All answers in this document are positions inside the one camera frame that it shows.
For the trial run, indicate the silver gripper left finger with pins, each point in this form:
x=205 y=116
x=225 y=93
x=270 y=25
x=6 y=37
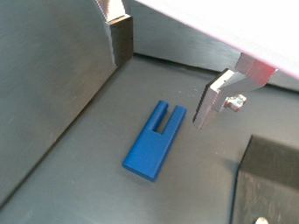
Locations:
x=120 y=27

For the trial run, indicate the black curved holder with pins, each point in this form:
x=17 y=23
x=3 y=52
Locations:
x=268 y=184

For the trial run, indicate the blue square-circle forked object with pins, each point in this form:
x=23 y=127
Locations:
x=148 y=154

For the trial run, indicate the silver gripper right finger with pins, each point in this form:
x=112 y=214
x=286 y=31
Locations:
x=224 y=92

